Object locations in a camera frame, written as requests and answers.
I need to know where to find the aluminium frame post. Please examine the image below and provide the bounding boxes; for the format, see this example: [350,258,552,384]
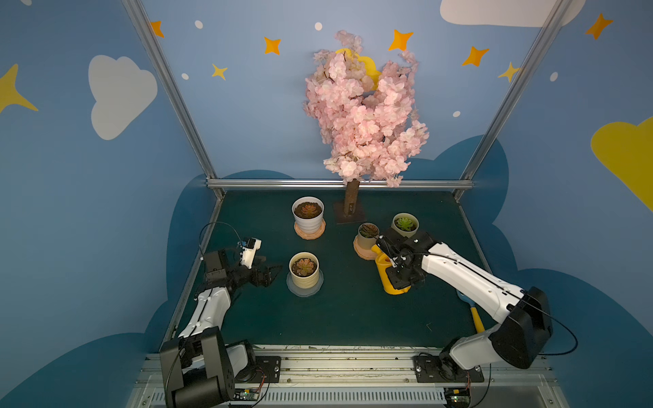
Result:
[453,0,573,203]
[122,0,224,201]

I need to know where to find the pink blossom tree crown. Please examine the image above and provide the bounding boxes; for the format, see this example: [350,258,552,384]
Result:
[304,30,430,187]

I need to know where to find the aluminium front rail base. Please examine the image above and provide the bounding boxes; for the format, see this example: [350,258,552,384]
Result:
[124,345,570,408]

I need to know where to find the brown tree trunk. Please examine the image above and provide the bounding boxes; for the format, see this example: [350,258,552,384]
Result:
[344,178,360,217]

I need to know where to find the left side floor rail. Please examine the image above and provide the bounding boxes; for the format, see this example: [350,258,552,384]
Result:
[162,195,224,343]

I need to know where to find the cream ribbed pot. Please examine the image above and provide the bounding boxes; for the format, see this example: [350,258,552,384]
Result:
[289,252,320,289]

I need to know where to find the blue yellow garden fork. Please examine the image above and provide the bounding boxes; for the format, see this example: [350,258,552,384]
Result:
[457,291,486,333]

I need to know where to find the floor rail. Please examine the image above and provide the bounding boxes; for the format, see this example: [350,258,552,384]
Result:
[162,195,224,343]
[457,203,529,353]

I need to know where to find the right side floor rail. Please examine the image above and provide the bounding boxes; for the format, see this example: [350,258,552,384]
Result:
[457,203,529,353]

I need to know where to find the clear faceted saucer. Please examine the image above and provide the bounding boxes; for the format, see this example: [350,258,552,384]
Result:
[286,273,324,298]

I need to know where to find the red orange succulent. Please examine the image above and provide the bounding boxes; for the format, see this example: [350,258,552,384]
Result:
[294,202,322,219]

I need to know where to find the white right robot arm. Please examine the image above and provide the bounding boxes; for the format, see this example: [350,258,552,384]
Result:
[377,229,553,377]

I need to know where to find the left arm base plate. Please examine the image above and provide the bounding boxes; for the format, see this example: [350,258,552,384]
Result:
[235,356,282,384]

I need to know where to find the pale green ribbed pot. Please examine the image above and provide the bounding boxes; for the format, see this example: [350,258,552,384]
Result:
[391,212,419,237]

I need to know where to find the aluminium frame post right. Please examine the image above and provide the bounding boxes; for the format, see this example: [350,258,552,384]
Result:
[453,0,573,203]

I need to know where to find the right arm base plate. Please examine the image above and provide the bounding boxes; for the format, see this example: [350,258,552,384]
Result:
[413,353,485,384]

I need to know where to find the small beige pot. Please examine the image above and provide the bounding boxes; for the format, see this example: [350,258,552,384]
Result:
[356,223,379,250]

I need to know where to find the left circuit board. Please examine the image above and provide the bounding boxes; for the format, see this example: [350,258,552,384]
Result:
[233,389,262,403]

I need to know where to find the right circuit board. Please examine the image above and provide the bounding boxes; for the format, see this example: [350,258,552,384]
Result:
[444,388,471,408]

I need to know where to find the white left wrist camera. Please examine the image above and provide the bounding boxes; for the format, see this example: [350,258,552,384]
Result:
[239,238,262,270]

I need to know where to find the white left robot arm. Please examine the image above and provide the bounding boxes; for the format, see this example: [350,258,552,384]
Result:
[159,250,281,407]

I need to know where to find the aluminium back rail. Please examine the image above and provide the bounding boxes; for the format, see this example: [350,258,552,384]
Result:
[207,178,474,190]

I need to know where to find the large white pot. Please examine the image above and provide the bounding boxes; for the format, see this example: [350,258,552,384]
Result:
[292,197,324,234]

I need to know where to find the green red succulent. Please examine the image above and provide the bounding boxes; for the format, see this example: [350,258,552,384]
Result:
[359,223,379,239]

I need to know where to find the circuit board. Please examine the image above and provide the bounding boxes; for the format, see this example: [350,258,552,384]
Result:
[444,388,471,408]
[233,389,262,403]

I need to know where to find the bright green succulent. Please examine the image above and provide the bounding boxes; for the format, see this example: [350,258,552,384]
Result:
[395,217,417,232]

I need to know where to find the yellow watering can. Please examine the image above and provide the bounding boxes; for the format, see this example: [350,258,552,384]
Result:
[372,245,411,296]

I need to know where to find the metal tree base plate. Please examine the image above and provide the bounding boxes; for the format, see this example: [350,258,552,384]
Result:
[333,202,367,224]

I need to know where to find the pink faceted saucer left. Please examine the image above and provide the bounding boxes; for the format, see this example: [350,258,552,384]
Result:
[293,218,328,241]

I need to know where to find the aluminium frame post left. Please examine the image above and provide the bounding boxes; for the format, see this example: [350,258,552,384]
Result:
[122,0,224,201]

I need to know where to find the pink green rosette succulent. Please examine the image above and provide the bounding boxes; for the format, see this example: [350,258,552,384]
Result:
[291,258,318,277]

